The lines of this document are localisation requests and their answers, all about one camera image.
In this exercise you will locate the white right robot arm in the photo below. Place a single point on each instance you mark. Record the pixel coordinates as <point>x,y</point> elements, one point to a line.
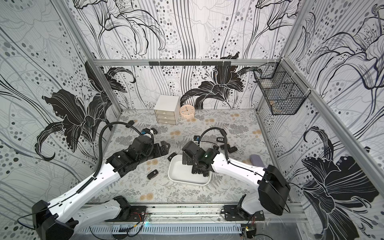
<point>272,190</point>

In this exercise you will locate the black flip key beside smart key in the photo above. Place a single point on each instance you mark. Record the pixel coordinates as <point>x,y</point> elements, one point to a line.
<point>232,149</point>

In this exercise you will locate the black wire wall basket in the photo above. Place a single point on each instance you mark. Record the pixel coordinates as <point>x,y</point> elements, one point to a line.
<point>278,84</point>

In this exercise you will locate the silver edged smart key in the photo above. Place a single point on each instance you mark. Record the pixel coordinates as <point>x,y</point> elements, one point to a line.
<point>220,140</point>

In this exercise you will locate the white rectangular storage tray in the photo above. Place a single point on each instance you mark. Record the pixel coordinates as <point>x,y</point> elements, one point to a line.
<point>182,174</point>

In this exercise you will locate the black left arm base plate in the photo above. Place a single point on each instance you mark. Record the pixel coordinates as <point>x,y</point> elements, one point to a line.
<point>128,212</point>

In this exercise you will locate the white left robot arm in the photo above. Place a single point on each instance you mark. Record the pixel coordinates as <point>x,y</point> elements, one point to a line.
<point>63,216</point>

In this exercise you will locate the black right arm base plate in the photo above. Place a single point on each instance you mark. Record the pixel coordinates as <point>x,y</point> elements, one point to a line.
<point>234,213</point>

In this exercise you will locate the white mini drawer cabinet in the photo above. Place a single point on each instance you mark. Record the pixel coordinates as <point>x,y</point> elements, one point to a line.
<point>167,109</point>

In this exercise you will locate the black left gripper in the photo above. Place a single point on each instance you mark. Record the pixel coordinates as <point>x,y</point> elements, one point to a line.
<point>158,153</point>

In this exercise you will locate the pink round alarm clock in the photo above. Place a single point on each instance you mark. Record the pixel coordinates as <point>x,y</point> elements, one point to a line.
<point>187,112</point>

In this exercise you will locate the black flip key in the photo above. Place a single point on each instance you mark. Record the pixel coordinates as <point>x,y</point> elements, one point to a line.
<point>232,149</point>
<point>152,174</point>
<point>225,146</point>

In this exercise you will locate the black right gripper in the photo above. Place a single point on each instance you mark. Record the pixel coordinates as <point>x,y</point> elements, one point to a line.
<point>197,166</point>

